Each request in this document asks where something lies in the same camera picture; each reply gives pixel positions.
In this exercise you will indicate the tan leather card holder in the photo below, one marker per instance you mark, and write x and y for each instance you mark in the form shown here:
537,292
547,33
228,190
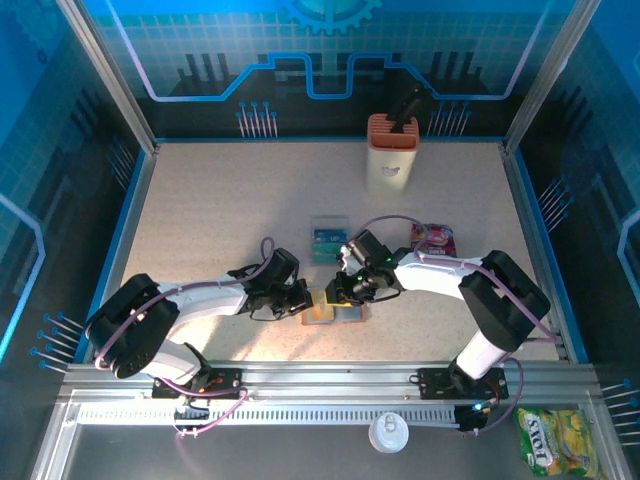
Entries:
357,316

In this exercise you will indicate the teal credit card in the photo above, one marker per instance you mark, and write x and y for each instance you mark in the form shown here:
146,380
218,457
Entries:
327,254

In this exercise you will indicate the blue credit card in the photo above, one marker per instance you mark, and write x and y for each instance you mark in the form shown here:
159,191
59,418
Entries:
330,235

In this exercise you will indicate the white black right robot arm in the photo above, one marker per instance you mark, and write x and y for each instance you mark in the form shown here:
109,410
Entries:
435,272

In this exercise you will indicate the purple red candy packet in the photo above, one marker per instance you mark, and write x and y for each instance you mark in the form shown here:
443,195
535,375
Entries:
435,240

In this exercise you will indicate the beige knife block orange top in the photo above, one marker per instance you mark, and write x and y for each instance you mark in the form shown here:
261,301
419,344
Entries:
392,165

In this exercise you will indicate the green Fox's candy bag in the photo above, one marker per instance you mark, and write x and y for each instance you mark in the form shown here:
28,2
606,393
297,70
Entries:
550,442

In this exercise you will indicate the aluminium rail beam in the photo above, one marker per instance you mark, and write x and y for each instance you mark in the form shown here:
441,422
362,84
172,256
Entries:
325,380

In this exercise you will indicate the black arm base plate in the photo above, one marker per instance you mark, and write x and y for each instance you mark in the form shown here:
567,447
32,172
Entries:
227,382
430,382

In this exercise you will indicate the aluminium frame post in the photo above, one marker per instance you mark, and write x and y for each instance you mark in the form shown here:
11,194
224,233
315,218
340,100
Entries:
107,75
550,75

